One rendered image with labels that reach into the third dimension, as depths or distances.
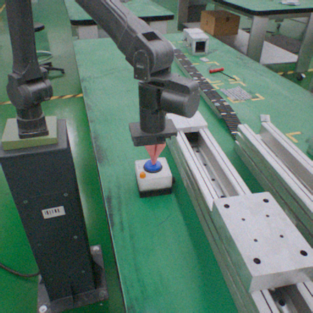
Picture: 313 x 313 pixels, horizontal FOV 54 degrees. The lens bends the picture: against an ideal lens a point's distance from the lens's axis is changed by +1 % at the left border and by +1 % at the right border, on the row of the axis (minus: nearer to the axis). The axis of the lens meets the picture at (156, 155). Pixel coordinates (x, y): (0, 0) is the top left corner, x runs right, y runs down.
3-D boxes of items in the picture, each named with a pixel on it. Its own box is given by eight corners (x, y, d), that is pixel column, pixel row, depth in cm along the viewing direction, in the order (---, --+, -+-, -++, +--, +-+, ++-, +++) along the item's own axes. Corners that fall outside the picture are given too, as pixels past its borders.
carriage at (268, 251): (209, 224, 59) (213, 198, 55) (261, 216, 61) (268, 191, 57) (244, 303, 46) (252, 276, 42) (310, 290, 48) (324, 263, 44)
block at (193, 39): (183, 51, 177) (184, 33, 171) (202, 50, 178) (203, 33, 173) (187, 56, 168) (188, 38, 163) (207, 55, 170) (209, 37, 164)
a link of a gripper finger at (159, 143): (165, 170, 71) (166, 136, 65) (135, 173, 70) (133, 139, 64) (159, 154, 76) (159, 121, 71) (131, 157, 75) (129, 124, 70)
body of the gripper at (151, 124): (178, 139, 67) (179, 108, 62) (132, 143, 65) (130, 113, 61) (171, 125, 72) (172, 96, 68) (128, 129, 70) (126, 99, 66)
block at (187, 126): (158, 141, 95) (158, 114, 90) (195, 137, 97) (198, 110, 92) (164, 157, 88) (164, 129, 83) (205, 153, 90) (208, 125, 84)
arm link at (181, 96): (159, 42, 62) (132, 49, 56) (210, 51, 57) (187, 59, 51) (157, 98, 69) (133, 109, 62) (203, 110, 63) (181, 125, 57)
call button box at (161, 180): (135, 178, 80) (134, 159, 76) (170, 173, 81) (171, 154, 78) (139, 198, 74) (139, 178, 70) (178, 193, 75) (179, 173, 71)
